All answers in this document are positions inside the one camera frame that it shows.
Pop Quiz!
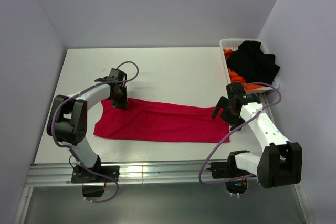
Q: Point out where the red t shirt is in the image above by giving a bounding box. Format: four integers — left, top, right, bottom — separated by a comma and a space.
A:
93, 98, 229, 143

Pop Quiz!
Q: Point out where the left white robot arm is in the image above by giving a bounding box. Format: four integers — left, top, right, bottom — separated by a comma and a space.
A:
47, 73, 128, 182

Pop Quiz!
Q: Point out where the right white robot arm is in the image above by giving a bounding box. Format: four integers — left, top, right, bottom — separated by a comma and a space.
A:
212, 94, 303, 188

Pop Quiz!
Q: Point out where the orange t shirt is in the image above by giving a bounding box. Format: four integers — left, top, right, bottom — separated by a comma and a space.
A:
223, 49, 265, 91

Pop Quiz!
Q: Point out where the black t shirt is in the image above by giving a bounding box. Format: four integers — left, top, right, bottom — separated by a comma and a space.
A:
226, 40, 280, 84

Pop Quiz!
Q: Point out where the white plastic basket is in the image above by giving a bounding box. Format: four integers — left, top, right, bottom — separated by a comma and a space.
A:
219, 38, 280, 93

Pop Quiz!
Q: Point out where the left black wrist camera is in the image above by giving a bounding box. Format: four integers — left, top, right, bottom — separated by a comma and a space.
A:
108, 68, 127, 81

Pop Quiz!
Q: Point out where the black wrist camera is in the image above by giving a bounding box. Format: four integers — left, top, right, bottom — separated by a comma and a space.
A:
108, 68, 127, 81
226, 82, 246, 99

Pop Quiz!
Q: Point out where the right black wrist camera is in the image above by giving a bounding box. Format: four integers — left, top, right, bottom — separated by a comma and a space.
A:
226, 82, 246, 99

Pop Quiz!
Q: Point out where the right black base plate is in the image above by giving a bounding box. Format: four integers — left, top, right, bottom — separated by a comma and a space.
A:
206, 161, 256, 179

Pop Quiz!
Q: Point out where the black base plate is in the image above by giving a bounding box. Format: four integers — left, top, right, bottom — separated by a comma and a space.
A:
71, 165, 120, 184
206, 161, 256, 179

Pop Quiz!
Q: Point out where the aluminium rail frame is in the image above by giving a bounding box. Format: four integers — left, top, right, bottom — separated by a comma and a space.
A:
15, 161, 316, 223

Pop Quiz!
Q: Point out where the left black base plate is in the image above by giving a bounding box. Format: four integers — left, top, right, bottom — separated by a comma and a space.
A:
71, 165, 120, 184

